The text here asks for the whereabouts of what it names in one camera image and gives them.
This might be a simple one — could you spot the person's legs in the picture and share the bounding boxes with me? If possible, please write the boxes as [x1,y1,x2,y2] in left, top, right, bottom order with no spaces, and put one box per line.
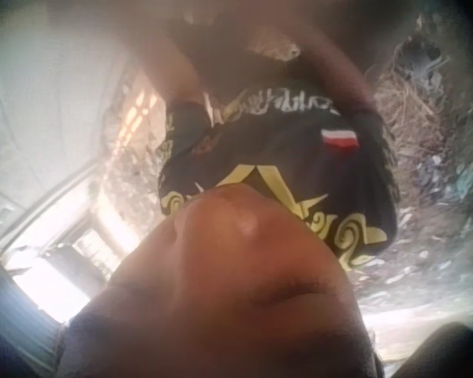
[181,13,312,98]

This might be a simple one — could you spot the heap of dry straw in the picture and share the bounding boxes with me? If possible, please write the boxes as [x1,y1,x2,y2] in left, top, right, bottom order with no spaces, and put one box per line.
[364,15,460,166]

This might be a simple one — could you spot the grey corrugated metal sheet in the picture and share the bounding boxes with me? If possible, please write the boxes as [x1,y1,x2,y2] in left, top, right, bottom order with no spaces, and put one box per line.
[0,258,70,378]

